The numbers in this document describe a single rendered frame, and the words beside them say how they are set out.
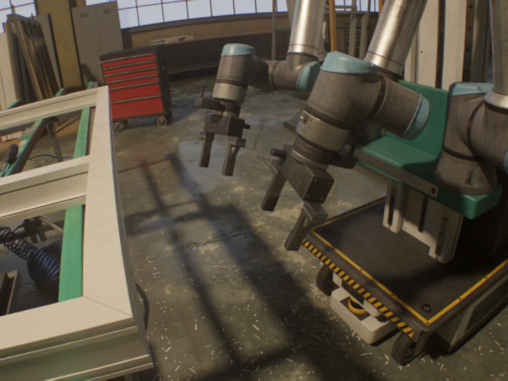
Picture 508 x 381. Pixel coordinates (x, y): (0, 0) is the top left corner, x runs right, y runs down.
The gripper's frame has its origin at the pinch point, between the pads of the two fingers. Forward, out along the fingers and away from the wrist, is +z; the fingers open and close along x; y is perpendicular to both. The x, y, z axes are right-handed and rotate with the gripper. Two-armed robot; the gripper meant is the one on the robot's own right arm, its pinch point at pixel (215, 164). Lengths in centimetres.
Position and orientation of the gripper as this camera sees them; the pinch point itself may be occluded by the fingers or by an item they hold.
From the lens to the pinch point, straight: 100.4
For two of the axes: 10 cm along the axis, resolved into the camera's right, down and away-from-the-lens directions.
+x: -5.8, -2.2, 7.8
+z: -1.9, 9.7, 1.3
